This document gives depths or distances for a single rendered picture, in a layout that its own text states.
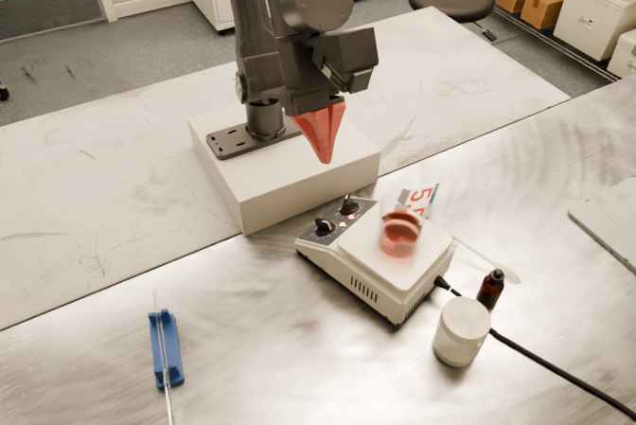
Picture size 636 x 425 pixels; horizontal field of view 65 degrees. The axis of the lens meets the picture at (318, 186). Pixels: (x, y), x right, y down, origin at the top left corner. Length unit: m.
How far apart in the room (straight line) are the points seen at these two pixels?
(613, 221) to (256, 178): 0.58
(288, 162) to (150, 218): 0.25
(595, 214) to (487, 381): 0.36
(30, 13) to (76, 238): 2.71
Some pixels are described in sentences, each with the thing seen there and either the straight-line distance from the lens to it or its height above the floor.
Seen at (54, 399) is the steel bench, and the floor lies 0.90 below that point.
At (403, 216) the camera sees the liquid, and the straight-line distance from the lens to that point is 0.67.
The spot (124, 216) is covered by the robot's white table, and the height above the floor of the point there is 0.90.
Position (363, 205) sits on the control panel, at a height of 0.96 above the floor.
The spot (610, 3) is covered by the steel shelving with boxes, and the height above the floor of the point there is 0.43.
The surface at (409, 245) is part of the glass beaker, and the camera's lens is 0.64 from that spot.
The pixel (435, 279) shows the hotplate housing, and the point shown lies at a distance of 0.73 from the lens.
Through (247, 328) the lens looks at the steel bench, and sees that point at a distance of 0.72.
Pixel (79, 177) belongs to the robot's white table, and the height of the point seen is 0.90.
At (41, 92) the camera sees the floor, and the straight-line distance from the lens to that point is 3.02.
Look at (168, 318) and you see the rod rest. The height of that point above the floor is 0.92.
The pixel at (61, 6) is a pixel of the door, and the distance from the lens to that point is 3.50.
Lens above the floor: 1.53
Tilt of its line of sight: 46 degrees down
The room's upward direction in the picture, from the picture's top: straight up
